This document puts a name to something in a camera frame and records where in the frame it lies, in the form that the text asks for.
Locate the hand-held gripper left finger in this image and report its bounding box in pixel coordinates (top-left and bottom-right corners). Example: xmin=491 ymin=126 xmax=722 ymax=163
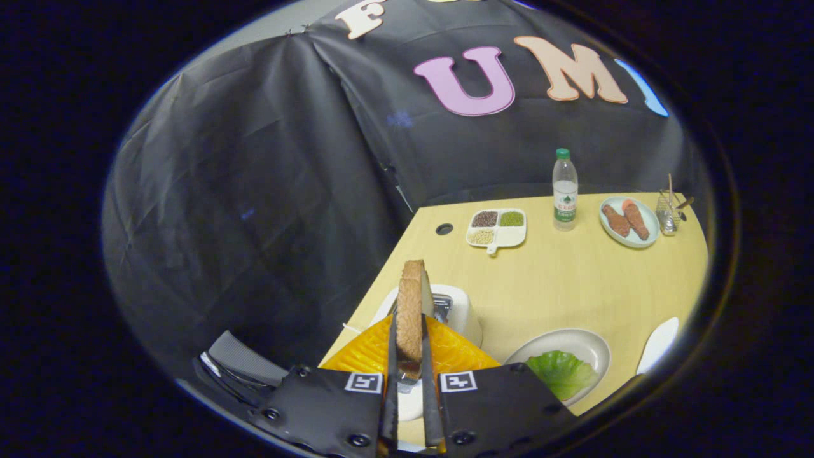
xmin=251 ymin=312 xmax=400 ymax=458

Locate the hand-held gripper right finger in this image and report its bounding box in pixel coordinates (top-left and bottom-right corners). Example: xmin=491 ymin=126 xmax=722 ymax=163
xmin=418 ymin=313 xmax=578 ymax=458

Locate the brown bread slice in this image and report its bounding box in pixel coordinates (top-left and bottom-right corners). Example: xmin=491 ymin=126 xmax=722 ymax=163
xmin=395 ymin=258 xmax=436 ymax=381

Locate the white plate under lettuce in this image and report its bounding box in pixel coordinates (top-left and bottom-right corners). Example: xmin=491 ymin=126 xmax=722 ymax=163
xmin=504 ymin=328 xmax=612 ymax=408

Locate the white toaster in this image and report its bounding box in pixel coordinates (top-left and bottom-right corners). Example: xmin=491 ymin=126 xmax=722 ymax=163
xmin=371 ymin=284 xmax=484 ymax=423

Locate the empty white plate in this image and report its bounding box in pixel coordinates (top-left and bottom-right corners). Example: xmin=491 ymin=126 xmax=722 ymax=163
xmin=636 ymin=316 xmax=680 ymax=376

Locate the white divided bean dish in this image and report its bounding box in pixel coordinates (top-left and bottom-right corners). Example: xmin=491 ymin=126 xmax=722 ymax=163
xmin=466 ymin=207 xmax=528 ymax=256

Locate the black backdrop cloth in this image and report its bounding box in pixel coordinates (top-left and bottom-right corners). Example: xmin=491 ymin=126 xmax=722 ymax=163
xmin=102 ymin=0 xmax=708 ymax=384

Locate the brown meat piece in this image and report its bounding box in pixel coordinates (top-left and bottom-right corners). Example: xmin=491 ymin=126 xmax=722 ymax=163
xmin=602 ymin=204 xmax=632 ymax=239
xmin=621 ymin=198 xmax=651 ymax=242

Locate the clear water bottle green cap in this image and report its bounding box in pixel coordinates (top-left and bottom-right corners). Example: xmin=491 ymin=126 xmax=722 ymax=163
xmin=551 ymin=148 xmax=579 ymax=232

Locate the pale green round plate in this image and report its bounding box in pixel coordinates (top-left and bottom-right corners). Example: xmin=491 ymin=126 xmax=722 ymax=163
xmin=598 ymin=195 xmax=661 ymax=249

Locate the clear utensil holder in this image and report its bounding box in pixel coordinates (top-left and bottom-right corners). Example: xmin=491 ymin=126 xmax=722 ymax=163
xmin=655 ymin=193 xmax=695 ymax=237

